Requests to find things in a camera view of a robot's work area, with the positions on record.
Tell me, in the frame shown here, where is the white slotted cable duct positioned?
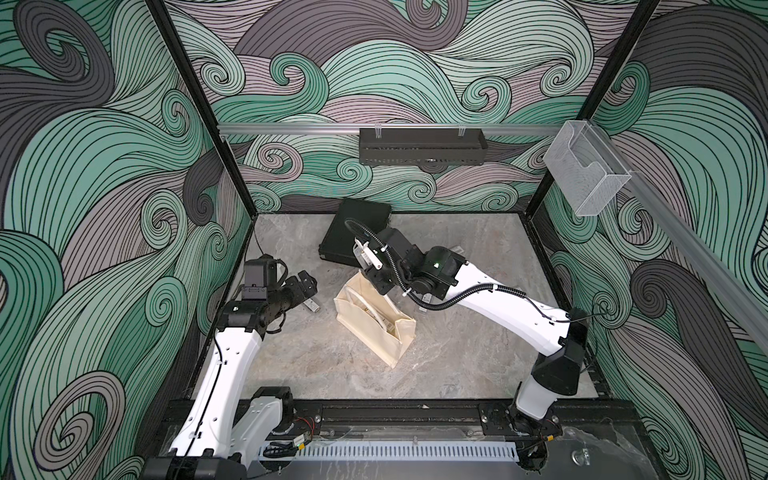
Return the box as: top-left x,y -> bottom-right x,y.
258,441 -> 519,462

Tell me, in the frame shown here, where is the clear acrylic wall holder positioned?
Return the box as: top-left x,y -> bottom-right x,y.
543,120 -> 631,217

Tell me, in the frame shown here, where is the black wall tray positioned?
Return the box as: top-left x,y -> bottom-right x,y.
358,129 -> 489,166

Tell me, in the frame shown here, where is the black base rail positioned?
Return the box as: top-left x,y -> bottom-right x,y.
161,397 -> 637,439

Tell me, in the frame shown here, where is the cream canvas tote bag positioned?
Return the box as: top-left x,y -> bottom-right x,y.
334,271 -> 417,369

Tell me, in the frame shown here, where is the compass case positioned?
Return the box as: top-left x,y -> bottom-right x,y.
303,299 -> 320,313

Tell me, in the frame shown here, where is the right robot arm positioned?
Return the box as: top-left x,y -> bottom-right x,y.
345,219 -> 589,423

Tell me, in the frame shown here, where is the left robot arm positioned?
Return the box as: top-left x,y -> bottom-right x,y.
140,271 -> 317,479

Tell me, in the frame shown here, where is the aluminium wall rail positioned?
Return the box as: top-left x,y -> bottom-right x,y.
218,122 -> 564,136

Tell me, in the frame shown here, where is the black ribbed carrying case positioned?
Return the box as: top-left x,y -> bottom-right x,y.
318,199 -> 392,268

